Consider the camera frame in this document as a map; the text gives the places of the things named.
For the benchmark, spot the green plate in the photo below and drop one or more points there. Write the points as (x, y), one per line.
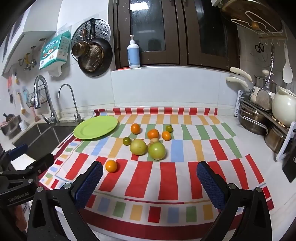
(94, 128)

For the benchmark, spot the round wooden cutting board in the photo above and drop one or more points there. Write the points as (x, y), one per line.
(238, 9)

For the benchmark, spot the small copper pot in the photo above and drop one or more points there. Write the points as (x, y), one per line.
(79, 47)

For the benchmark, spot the teal white tissue pack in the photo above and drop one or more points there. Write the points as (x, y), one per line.
(54, 49)

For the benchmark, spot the yellow-green apple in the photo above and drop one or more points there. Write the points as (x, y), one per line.
(138, 147)

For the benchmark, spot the yellow wall hooks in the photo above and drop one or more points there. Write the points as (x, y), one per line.
(27, 59)

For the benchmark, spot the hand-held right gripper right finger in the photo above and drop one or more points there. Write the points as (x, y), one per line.
(209, 185)

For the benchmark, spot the round metal steamer plate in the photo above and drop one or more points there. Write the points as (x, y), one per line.
(101, 29)

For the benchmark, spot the white ceramic pot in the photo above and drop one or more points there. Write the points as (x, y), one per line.
(284, 106)

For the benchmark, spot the striped colourful tablecloth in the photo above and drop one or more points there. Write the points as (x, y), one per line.
(161, 185)

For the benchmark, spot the dish brush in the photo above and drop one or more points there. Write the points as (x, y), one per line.
(22, 105)

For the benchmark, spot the stainless steel pot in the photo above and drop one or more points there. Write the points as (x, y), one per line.
(252, 120)
(275, 139)

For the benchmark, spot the black scissors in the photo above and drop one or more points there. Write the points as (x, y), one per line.
(260, 47)

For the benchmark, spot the black box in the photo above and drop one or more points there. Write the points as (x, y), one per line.
(290, 166)

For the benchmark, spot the small green tomato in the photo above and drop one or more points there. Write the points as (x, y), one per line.
(126, 140)
(169, 128)

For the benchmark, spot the white wall cabinet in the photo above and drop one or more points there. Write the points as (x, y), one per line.
(34, 18)

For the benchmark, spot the chrome gooseneck faucet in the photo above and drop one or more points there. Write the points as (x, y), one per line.
(71, 97)

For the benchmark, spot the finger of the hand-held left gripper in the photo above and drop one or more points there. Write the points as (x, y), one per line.
(19, 149)
(39, 164)

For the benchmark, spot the white cup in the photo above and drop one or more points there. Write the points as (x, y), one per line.
(23, 125)

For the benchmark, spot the metal ladle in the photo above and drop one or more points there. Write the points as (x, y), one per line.
(264, 98)

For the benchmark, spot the golden perforated strainer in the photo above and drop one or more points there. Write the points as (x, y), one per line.
(91, 58)

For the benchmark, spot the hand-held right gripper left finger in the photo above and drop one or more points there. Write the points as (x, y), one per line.
(90, 183)

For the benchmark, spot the orange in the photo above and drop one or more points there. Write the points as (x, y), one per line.
(135, 128)
(153, 134)
(166, 135)
(111, 166)

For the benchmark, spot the brown kiwi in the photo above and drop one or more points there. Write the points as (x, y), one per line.
(154, 140)

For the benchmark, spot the person's left hand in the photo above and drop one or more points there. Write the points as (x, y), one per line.
(20, 217)

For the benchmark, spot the stainless steel sink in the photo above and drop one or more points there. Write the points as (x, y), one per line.
(44, 136)

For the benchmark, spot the black frying pan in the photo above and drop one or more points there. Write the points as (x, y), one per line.
(105, 62)

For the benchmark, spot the white blue soap dispenser bottle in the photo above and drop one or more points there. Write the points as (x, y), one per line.
(133, 54)

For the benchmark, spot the chrome pull-down faucet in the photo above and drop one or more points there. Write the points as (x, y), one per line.
(40, 92)

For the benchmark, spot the green apple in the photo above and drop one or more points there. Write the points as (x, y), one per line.
(156, 151)

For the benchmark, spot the white rice paddle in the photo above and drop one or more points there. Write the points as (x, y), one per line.
(287, 69)

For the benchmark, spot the dark brown window frame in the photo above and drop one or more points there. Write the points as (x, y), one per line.
(180, 32)

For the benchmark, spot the white dish rack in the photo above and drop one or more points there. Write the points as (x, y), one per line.
(285, 148)

